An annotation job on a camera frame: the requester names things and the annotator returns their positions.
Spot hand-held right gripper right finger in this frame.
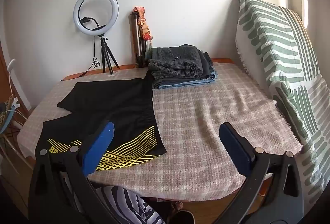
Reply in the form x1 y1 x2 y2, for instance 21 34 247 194
204 122 303 224

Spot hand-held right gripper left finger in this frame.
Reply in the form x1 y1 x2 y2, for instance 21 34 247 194
28 121 114 224

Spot black pants with yellow stripes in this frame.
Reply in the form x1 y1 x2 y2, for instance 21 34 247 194
42 71 167 171

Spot plaid pink blanket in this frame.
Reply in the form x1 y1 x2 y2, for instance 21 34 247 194
19 62 303 201

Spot black zebra print clothing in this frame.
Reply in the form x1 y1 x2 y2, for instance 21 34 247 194
89 186 165 224

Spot folded blue jeans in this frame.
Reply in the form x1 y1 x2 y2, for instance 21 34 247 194
152 71 218 90

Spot green striped white cushion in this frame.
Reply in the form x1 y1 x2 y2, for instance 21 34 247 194
235 0 330 204

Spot black mini tripod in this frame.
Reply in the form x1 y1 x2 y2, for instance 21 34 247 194
97 35 120 75

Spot folded black garment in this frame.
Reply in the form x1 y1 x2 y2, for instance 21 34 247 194
198 51 214 73

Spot folded grey tweed garment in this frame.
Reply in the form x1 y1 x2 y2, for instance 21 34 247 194
148 44 205 80

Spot folded tripod stand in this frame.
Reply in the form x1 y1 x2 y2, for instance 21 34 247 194
129 11 150 68

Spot orange patterned scarf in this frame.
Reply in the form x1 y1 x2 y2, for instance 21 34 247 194
132 6 154 41

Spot black power cable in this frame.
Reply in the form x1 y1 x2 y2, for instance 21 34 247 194
60 18 107 82

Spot white charger cable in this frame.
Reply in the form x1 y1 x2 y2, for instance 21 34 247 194
7 58 27 121

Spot white ring light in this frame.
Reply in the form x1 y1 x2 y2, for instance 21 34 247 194
73 0 119 36

